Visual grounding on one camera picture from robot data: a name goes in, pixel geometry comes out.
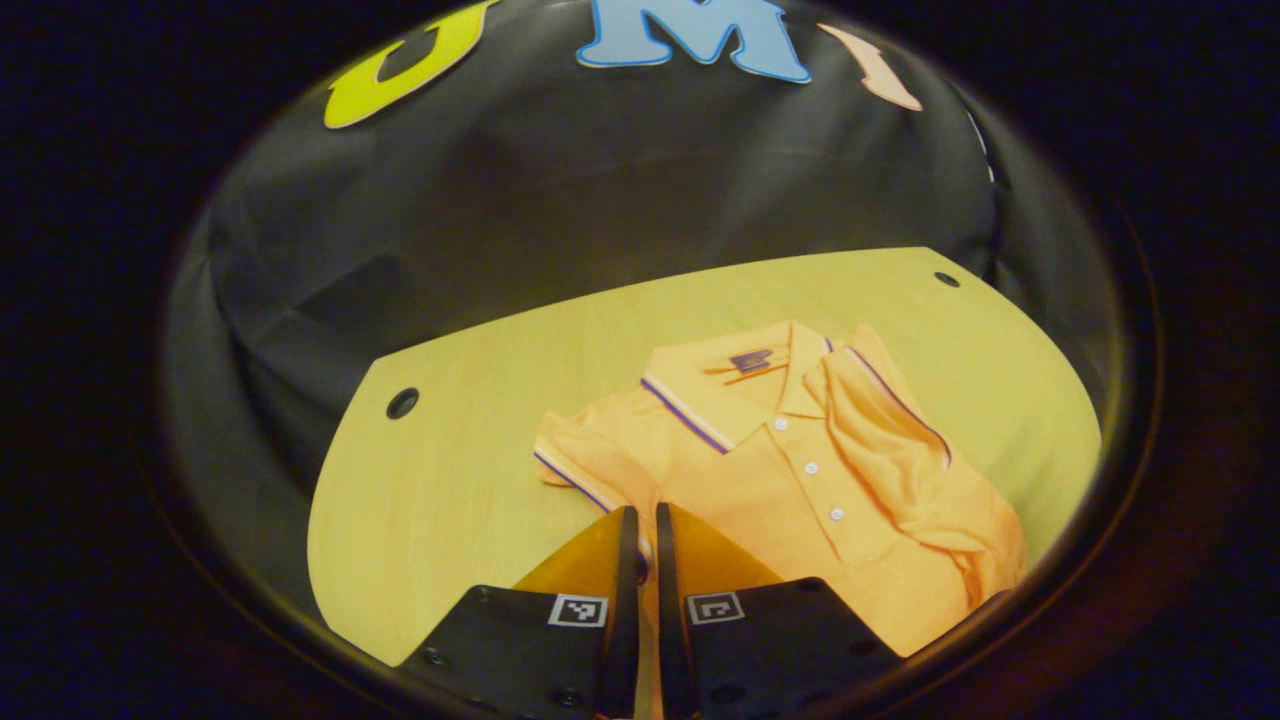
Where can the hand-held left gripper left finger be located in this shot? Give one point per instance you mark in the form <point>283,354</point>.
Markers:
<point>622,620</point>

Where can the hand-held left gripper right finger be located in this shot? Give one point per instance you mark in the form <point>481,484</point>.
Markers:
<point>668,620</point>

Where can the orange T-shirt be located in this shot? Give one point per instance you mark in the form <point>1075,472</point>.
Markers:
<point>800,500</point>

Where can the black backdrop cloth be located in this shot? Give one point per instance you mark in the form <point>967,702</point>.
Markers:
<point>500,200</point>

